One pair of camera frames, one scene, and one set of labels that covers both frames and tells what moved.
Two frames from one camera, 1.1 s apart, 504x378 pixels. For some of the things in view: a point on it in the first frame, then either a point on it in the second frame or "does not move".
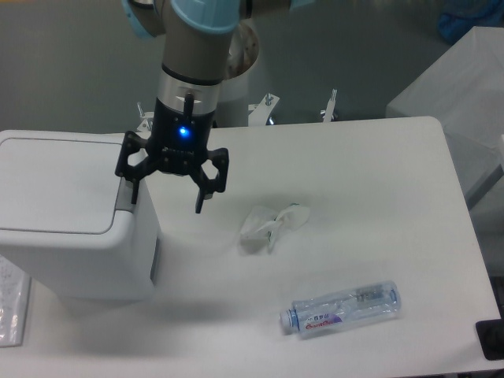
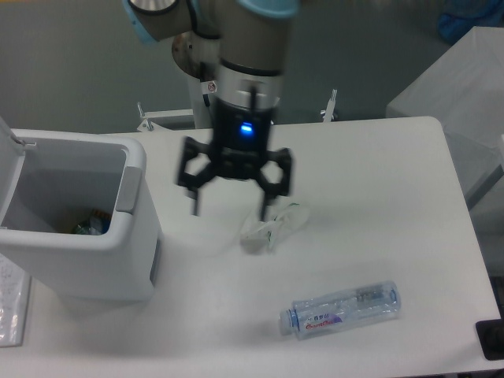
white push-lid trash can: [67, 218] does not move
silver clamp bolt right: [327, 113] does not move
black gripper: [180, 142] to [239, 151]
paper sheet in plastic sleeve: [15, 290] does not move
